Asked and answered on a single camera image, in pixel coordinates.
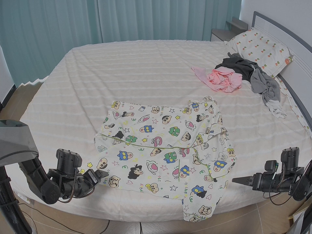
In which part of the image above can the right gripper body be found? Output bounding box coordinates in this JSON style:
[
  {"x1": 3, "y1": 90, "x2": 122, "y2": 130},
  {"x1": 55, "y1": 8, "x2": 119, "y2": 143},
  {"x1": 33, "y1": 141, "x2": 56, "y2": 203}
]
[{"x1": 252, "y1": 173, "x2": 281, "y2": 192}]

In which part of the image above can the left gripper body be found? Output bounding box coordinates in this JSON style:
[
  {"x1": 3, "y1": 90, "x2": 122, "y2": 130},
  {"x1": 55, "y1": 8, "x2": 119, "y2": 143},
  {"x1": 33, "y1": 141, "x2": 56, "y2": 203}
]
[{"x1": 73, "y1": 168, "x2": 101, "y2": 197}]

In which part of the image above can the white printed pyjama top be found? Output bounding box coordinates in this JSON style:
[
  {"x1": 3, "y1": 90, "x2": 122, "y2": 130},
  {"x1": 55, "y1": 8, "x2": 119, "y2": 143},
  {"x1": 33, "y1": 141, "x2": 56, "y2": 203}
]
[{"x1": 94, "y1": 95, "x2": 238, "y2": 223}]

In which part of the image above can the pale wooden bedside table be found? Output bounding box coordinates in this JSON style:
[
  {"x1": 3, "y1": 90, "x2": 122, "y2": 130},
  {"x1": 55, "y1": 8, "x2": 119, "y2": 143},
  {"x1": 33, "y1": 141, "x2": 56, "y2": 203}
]
[{"x1": 288, "y1": 199, "x2": 312, "y2": 228}]

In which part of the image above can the white garment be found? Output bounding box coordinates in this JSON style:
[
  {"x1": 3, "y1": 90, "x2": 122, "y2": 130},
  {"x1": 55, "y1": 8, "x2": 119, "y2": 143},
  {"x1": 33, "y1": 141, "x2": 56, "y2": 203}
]
[{"x1": 268, "y1": 101, "x2": 287, "y2": 119}]

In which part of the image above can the grey garment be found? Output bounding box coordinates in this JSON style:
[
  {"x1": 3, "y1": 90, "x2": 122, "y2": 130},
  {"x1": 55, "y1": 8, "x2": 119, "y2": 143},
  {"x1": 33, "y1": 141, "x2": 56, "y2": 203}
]
[{"x1": 251, "y1": 67, "x2": 281, "y2": 105}]

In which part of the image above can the pink garment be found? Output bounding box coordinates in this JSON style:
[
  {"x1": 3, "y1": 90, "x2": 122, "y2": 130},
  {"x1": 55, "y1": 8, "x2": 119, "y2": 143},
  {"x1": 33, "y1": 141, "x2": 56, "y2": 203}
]
[{"x1": 191, "y1": 66, "x2": 243, "y2": 93}]

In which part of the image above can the black garment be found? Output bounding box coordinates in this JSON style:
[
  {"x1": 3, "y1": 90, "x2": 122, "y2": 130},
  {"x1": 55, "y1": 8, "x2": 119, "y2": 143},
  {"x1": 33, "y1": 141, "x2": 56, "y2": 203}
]
[{"x1": 215, "y1": 53, "x2": 265, "y2": 82}]

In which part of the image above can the bed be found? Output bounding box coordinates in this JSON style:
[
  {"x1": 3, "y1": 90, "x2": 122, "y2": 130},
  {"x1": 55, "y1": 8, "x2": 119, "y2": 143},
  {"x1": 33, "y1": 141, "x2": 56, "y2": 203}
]
[{"x1": 0, "y1": 11, "x2": 312, "y2": 222}]

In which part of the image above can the white printed pillow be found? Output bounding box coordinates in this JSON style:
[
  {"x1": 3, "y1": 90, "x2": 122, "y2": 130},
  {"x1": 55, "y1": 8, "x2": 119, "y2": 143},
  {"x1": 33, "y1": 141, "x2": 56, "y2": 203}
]
[{"x1": 225, "y1": 27, "x2": 294, "y2": 78}]

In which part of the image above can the grey bedside table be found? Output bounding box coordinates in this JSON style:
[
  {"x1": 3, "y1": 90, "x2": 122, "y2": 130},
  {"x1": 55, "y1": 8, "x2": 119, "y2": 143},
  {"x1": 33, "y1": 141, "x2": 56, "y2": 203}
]
[{"x1": 211, "y1": 17, "x2": 248, "y2": 41}]

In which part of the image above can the blue-green curtain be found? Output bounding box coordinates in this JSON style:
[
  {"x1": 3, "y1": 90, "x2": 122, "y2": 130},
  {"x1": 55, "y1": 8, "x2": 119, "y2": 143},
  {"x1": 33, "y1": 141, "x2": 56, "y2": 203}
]
[{"x1": 0, "y1": 0, "x2": 244, "y2": 86}]

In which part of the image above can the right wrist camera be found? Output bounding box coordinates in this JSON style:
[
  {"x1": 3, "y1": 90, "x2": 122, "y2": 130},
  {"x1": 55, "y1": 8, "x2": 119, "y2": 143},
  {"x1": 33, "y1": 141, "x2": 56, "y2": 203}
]
[{"x1": 264, "y1": 160, "x2": 278, "y2": 174}]

